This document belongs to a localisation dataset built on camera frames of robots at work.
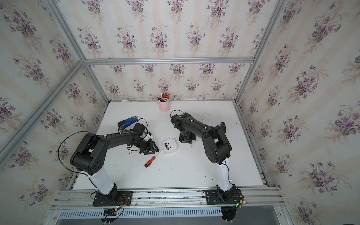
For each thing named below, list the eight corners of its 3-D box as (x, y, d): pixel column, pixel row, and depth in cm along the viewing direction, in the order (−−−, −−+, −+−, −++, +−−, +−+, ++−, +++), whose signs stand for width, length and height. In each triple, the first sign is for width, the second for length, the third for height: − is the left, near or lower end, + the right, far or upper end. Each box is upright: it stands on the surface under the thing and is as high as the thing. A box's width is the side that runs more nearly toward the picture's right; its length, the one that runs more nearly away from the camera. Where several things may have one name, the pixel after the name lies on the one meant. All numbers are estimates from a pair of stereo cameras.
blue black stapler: (120, 130, 105) (118, 125, 100) (119, 126, 107) (116, 121, 103) (139, 123, 110) (137, 118, 105) (137, 119, 112) (135, 114, 107)
